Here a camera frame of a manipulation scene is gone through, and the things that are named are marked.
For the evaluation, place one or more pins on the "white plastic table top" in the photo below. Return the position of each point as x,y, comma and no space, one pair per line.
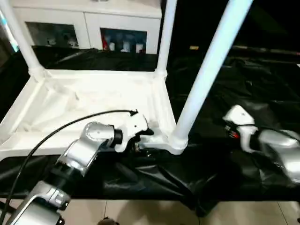
93,93

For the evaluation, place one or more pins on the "black plastic mat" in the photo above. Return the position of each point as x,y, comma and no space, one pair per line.
234,93

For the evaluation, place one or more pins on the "white printed cup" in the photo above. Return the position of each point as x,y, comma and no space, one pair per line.
126,47

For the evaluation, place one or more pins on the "yellow label sticker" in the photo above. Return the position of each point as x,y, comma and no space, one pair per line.
194,47

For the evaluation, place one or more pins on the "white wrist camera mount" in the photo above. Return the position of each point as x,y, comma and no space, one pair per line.
134,122
239,117

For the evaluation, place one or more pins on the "black flat monitor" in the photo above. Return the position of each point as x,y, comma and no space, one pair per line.
264,50

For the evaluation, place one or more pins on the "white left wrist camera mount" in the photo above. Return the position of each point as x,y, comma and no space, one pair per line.
134,122

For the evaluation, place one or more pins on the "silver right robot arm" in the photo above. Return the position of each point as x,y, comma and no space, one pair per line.
279,150

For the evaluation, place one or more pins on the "white glass-door cabinet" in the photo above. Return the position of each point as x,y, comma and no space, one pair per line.
89,14

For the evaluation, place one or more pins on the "white printed figurine mug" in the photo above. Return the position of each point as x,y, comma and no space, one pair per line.
72,41
50,42

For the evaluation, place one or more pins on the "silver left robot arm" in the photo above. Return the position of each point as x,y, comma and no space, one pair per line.
93,138

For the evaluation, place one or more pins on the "small white jar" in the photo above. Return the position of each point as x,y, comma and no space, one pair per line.
112,47

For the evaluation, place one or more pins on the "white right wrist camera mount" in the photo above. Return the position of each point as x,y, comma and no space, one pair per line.
239,117

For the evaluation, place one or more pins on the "brown round hanging knob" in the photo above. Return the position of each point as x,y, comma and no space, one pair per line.
107,221

